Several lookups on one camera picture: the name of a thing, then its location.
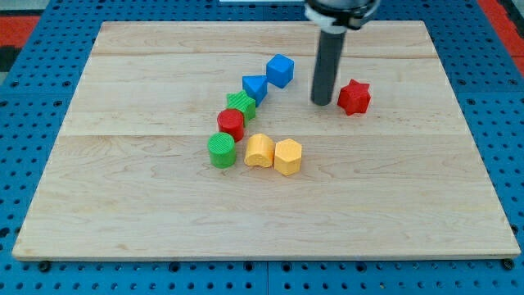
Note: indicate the blue triangle block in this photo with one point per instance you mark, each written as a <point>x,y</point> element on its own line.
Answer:
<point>255,87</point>

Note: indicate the red cylinder block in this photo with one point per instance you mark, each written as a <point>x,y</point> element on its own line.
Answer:
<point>231,121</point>

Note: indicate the blue cube block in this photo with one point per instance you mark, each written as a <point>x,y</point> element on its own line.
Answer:
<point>280,70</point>

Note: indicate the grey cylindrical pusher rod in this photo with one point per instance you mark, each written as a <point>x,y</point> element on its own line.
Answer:
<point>327,61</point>

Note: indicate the yellow heart block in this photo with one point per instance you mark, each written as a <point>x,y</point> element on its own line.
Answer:
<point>259,151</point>

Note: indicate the green star block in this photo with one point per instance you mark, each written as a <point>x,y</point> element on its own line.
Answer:
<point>242,102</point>

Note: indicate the red star block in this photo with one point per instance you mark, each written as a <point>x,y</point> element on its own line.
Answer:
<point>354,98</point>

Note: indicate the yellow hexagon block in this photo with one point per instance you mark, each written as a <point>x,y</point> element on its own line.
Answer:
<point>287,156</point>

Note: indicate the wooden board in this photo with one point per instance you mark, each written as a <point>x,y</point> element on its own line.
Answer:
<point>129,177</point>

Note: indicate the black robot arm flange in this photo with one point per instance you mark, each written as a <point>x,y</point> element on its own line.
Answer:
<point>337,16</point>

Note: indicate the green cylinder block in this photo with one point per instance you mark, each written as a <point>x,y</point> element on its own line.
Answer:
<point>221,147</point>

